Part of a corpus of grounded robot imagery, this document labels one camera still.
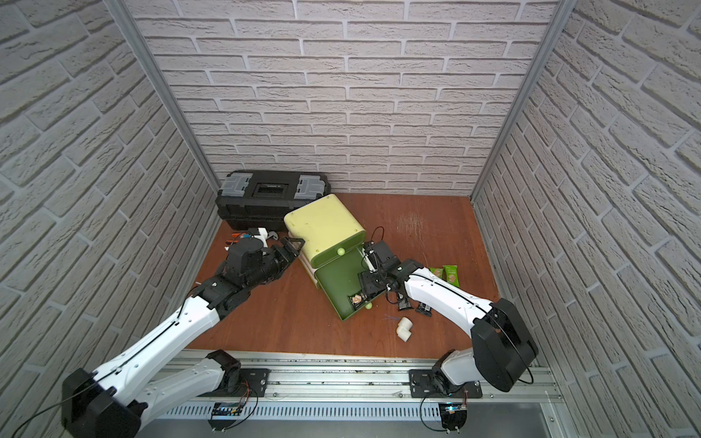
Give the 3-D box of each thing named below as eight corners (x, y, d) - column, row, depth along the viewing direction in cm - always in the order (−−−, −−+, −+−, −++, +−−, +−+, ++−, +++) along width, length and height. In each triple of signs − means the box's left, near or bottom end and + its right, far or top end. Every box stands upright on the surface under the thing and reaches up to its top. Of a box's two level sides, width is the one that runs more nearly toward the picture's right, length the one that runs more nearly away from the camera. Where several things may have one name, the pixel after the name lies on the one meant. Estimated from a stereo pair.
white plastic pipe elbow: (393, 337, 83) (394, 335, 81) (399, 317, 87) (400, 315, 85) (408, 343, 82) (409, 340, 81) (413, 322, 86) (414, 320, 84)
